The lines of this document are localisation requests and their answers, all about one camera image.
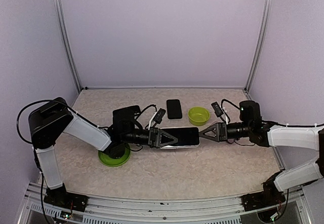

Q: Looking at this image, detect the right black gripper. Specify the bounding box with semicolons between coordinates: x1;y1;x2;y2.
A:
199;121;252;142

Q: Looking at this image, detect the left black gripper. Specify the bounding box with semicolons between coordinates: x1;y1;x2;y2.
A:
121;127;178;148

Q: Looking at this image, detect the black phone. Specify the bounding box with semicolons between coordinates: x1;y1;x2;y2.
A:
159;127;200;147

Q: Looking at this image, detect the pink phone case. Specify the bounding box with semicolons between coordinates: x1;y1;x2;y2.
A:
159;126;200;150

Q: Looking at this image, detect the black phone case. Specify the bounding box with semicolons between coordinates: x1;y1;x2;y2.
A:
166;99;182;120
113;105;141;121

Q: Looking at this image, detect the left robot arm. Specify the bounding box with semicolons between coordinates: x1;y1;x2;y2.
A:
28;97;178;206

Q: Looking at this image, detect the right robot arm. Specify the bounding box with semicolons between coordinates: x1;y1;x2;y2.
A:
199;100;323;206

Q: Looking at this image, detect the green bowl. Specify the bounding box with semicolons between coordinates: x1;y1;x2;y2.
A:
188;106;210;126

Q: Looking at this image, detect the dark green mug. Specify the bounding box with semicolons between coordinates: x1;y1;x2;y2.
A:
104;143;125;159

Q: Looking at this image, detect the green plate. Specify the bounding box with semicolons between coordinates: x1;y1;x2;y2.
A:
98;145;131;167

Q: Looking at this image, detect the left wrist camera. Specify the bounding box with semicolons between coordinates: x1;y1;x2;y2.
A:
148;108;166;129

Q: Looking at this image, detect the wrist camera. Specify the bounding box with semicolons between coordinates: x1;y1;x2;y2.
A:
211;102;230;124
148;108;166;129

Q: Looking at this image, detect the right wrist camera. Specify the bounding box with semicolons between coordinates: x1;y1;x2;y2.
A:
211;102;230;124

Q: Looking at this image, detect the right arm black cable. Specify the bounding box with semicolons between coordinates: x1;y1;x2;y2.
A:
220;98;241;113

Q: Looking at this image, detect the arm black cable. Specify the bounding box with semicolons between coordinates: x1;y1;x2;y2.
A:
220;98;241;113
16;99;66;145

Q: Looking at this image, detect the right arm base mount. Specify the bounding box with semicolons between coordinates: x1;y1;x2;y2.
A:
241;171;286;211

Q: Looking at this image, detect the aluminium front rail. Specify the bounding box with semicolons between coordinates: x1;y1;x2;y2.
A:
14;182;313;223

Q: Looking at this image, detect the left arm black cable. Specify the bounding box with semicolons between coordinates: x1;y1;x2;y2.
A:
16;99;66;145

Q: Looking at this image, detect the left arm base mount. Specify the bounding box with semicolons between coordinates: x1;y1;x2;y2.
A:
44;184;88;212

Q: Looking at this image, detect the right aluminium frame post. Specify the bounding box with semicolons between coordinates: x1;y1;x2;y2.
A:
245;0;272;94

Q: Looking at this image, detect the aluminium frame post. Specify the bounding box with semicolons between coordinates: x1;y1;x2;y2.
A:
245;0;272;94
54;0;83;93

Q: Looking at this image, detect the left aluminium frame post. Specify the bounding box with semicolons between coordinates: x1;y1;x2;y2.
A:
54;0;83;93

